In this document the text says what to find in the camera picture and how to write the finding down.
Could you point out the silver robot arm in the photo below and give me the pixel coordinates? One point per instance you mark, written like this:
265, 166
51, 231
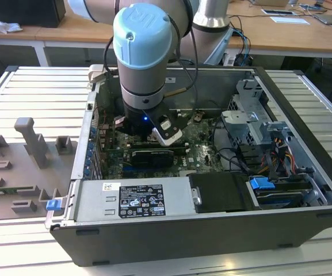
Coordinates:
142, 80

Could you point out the black RAM slot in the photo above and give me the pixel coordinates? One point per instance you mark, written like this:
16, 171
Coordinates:
139, 146
139, 143

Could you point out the black graphics card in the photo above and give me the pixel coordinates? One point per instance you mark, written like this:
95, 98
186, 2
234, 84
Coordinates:
154, 158

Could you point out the round coin battery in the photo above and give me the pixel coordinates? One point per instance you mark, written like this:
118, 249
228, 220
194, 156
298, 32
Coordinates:
199, 115

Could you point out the beige case latch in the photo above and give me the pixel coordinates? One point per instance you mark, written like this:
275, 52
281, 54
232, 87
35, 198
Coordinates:
96, 72

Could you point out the green motherboard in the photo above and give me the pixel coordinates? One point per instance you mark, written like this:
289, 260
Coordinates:
200, 161

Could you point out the grey power supply unit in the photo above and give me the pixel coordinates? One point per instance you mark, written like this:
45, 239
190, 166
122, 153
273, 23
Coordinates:
96, 201

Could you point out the grey metal drive cage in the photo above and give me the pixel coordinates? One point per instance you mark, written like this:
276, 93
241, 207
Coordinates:
240, 123

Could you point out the black plastic air shroud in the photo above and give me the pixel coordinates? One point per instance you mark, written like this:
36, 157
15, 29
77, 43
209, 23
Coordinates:
220, 192

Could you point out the white power adapter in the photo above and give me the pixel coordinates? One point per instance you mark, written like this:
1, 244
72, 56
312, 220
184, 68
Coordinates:
230, 60

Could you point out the wooden desk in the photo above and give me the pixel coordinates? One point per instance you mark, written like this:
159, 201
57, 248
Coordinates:
68, 31

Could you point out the blue case latch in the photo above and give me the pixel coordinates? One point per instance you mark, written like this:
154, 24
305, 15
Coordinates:
53, 205

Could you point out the black open PC case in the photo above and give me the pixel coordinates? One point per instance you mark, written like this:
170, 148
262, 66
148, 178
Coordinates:
183, 244

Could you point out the grey parts rack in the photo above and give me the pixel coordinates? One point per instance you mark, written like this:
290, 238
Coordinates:
16, 172

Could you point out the black computer tower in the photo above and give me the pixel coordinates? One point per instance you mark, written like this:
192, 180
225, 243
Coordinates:
24, 13

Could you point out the crumpled white paper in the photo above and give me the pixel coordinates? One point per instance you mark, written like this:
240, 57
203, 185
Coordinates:
7, 26

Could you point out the blue rimmed tablet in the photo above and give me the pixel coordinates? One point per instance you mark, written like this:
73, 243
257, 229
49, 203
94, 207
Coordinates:
278, 11

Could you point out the white paper sheet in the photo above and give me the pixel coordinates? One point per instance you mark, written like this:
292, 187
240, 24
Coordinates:
289, 20

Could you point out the blue circuit board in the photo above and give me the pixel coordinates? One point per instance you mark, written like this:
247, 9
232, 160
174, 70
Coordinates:
312, 7

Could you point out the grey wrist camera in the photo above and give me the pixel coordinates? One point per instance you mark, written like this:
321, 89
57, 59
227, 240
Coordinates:
119, 121

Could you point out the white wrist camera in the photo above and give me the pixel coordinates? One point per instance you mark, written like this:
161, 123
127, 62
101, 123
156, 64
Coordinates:
168, 138

